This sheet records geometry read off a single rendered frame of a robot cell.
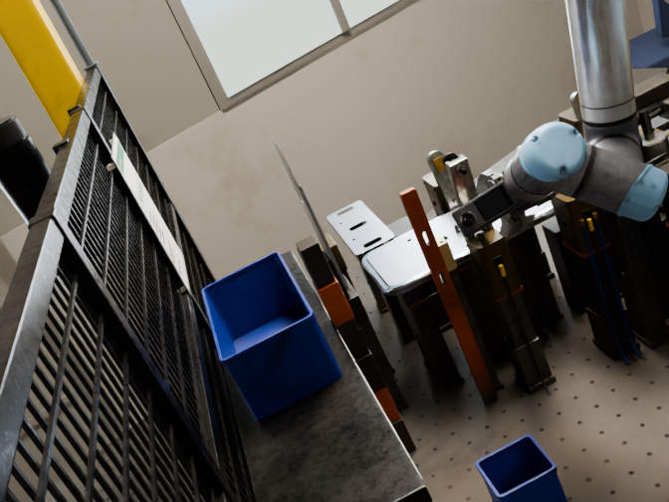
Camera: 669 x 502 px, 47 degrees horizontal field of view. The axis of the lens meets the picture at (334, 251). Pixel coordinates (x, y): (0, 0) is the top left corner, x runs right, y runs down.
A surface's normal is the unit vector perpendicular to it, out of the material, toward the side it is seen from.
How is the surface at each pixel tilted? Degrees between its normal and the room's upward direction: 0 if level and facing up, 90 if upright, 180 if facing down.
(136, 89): 90
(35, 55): 90
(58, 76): 90
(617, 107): 93
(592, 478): 0
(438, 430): 0
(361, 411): 0
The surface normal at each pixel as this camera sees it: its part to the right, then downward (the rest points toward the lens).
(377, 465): -0.38, -0.83
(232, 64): 0.53, 0.17
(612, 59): 0.10, 0.45
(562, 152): 0.00, -0.17
